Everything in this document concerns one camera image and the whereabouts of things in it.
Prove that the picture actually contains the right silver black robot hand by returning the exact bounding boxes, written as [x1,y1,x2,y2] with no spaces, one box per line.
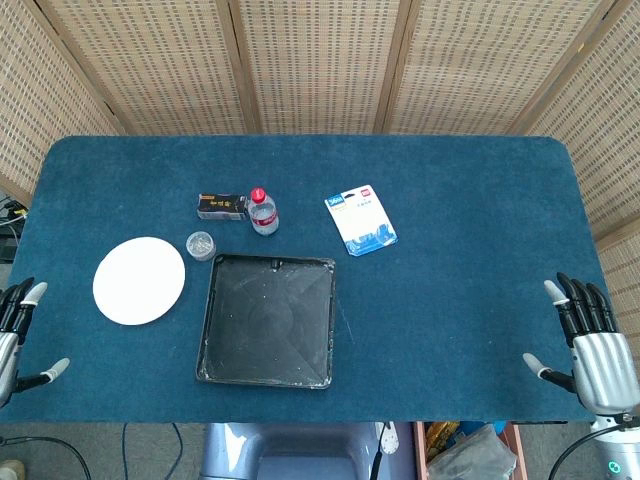
[522,271,640,416]

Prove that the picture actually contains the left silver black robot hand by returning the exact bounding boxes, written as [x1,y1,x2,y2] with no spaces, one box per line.
[0,276,71,408]

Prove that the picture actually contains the white round plate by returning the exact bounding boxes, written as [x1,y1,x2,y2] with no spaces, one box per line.
[92,236,187,327]

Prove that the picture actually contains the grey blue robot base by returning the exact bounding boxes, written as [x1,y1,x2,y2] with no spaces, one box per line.
[199,422,401,480]

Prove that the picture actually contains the black square tray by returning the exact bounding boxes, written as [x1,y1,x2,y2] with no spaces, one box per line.
[195,253,337,391]

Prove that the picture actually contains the brown box with bags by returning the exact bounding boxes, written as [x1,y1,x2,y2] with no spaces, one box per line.
[412,421,527,480]

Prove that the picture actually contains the small clear round container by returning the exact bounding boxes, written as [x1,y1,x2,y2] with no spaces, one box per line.
[185,230,218,263]

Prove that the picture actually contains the white black handheld device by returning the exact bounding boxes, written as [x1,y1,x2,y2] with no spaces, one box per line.
[376,422,399,457]

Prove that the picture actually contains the black and silver box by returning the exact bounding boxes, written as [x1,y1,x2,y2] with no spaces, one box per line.
[196,193,250,222]

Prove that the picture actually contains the blue white blister card pack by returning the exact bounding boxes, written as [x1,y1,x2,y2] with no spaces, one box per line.
[324,183,400,258]

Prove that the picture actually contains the clear bottle with red cap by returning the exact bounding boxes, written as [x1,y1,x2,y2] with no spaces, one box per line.
[248,186,280,237]

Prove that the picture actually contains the blue carpet table cover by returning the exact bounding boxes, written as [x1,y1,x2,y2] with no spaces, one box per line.
[0,134,616,426]

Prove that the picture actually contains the woven bamboo folding screen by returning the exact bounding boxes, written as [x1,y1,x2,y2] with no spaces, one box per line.
[0,0,640,351]

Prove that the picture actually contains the black equipment with cables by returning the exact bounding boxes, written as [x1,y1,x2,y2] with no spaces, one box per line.
[0,195,27,263]

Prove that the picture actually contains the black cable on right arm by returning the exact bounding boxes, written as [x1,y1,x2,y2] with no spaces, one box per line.
[547,413,632,480]

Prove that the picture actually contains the blue cable on floor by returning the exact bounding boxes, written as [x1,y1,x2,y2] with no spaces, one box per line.
[121,422,185,480]

